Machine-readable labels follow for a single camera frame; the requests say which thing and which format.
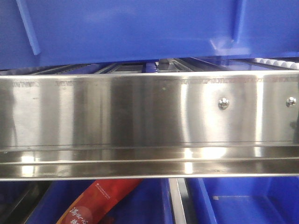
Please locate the steel rail screw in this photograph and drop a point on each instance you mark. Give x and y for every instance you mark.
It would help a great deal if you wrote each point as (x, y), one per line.
(223, 103)
(291, 101)

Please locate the white roller track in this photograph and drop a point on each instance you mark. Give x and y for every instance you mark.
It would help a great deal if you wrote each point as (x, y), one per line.
(278, 63)

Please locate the blue bin on lower shelf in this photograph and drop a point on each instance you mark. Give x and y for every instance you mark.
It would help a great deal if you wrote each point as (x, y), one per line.
(148, 203)

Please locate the red snack package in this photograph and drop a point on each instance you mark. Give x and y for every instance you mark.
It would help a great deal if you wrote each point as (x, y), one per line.
(97, 200)

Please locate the lower right blue bin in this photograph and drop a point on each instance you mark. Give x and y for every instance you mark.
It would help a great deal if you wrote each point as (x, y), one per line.
(245, 200)

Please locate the steel divider between bins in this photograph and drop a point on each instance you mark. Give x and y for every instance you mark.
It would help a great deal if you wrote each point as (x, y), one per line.
(181, 202)

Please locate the large blue plastic bin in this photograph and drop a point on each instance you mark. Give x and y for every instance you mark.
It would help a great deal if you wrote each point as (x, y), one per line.
(37, 33)

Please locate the steel rail screw right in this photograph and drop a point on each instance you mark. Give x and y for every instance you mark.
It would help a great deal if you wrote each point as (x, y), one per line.
(291, 101)

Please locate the steel rail screw left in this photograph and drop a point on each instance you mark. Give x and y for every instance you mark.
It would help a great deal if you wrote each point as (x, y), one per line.
(223, 103)

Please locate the stainless steel shelf rail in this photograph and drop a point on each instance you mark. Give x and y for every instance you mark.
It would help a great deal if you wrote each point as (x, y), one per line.
(104, 126)

